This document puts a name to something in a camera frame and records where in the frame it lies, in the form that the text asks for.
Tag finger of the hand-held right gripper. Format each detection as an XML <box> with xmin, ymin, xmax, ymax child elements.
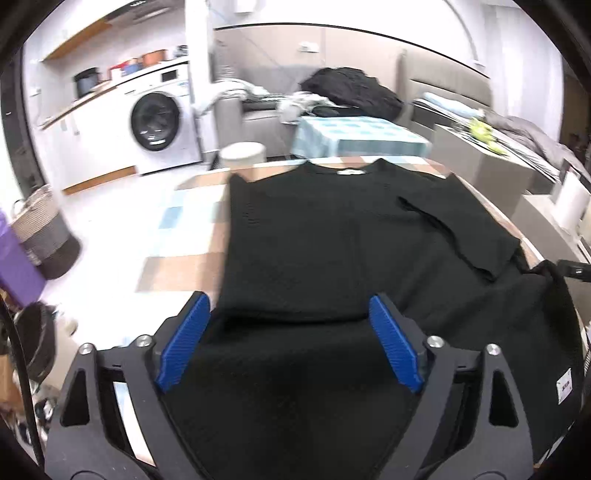
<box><xmin>556</xmin><ymin>259</ymin><xmax>591</xmax><ymax>278</ymax></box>

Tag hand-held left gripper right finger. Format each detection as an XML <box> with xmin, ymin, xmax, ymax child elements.
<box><xmin>368</xmin><ymin>292</ymin><xmax>535</xmax><ymax>480</ymax></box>

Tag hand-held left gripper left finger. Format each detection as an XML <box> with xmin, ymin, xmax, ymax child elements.
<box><xmin>45</xmin><ymin>291</ymin><xmax>212</xmax><ymax>480</ymax></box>

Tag black knit sweater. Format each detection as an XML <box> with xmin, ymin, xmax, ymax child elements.
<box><xmin>161</xmin><ymin>158</ymin><xmax>587</xmax><ymax>480</ymax></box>

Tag white clothes pile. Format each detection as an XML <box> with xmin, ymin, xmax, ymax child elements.
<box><xmin>277</xmin><ymin>91</ymin><xmax>328</xmax><ymax>124</ymax></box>

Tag white box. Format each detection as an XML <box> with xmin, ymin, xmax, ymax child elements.
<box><xmin>551</xmin><ymin>159</ymin><xmax>591</xmax><ymax>232</ymax></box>

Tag checked tablecloth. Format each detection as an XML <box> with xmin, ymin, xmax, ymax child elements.
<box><xmin>113</xmin><ymin>154</ymin><xmax>550</xmax><ymax>467</ymax></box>

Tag grey blanket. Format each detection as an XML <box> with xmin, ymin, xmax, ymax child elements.
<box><xmin>485</xmin><ymin>113</ymin><xmax>587</xmax><ymax>171</ymax></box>

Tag beige box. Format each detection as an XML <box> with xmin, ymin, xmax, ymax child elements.
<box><xmin>431</xmin><ymin>124</ymin><xmax>536</xmax><ymax>208</ymax></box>

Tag black waste bin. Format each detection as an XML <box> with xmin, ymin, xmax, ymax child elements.
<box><xmin>14</xmin><ymin>302</ymin><xmax>58</xmax><ymax>384</ymax></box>

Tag yellow-green item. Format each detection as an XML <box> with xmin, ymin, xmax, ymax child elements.
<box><xmin>466</xmin><ymin>117</ymin><xmax>504</xmax><ymax>153</ymax></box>

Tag woven laundry basket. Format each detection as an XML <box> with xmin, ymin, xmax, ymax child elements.
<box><xmin>10</xmin><ymin>184</ymin><xmax>81</xmax><ymax>280</ymax></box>

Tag purple box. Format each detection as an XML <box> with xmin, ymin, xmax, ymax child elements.
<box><xmin>0</xmin><ymin>208</ymin><xmax>47</xmax><ymax>308</ymax></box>

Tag white round stool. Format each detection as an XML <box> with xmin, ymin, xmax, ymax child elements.
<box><xmin>219</xmin><ymin>142</ymin><xmax>267</xmax><ymax>171</ymax></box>

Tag light blue checked cloth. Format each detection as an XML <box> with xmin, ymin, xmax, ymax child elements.
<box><xmin>290</xmin><ymin>115</ymin><xmax>432</xmax><ymax>161</ymax></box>

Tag folded light blue towels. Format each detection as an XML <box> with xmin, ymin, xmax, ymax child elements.
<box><xmin>422</xmin><ymin>91</ymin><xmax>485</xmax><ymax>118</ymax></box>

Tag white washing machine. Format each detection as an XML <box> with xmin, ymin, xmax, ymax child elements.
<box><xmin>111</xmin><ymin>62</ymin><xmax>204</xmax><ymax>176</ymax></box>

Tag white counter cabinet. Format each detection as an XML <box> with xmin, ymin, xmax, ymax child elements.
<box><xmin>39</xmin><ymin>80</ymin><xmax>139</xmax><ymax>195</ymax></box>

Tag grey sofa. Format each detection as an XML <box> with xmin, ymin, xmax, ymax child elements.
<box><xmin>215</xmin><ymin>65</ymin><xmax>416</xmax><ymax>160</ymax></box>

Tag beige bed headboard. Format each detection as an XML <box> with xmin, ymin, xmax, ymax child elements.
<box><xmin>397</xmin><ymin>48</ymin><xmax>492</xmax><ymax>130</ymax></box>

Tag flat black bag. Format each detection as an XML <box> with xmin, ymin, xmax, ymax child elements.
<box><xmin>311</xmin><ymin>105</ymin><xmax>365</xmax><ymax>118</ymax></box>

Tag white draped garment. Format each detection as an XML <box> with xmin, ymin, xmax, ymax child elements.
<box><xmin>194</xmin><ymin>78</ymin><xmax>269</xmax><ymax>116</ymax></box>

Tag black puffy jacket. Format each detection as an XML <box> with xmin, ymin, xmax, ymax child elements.
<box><xmin>299</xmin><ymin>67</ymin><xmax>403</xmax><ymax>120</ymax></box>

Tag wooden wall shelf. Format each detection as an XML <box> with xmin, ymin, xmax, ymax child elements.
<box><xmin>44</xmin><ymin>21</ymin><xmax>114</xmax><ymax>61</ymax></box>

